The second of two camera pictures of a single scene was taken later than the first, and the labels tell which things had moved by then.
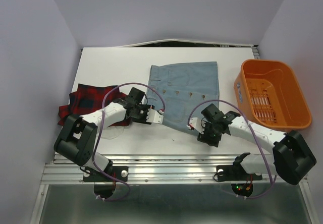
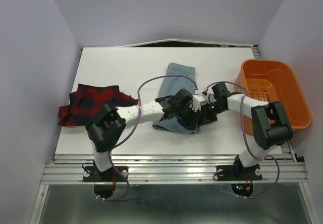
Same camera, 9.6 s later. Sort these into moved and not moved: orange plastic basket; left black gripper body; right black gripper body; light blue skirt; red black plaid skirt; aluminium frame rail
Moved: right black gripper body; light blue skirt; left black gripper body
Not moved: aluminium frame rail; red black plaid skirt; orange plastic basket
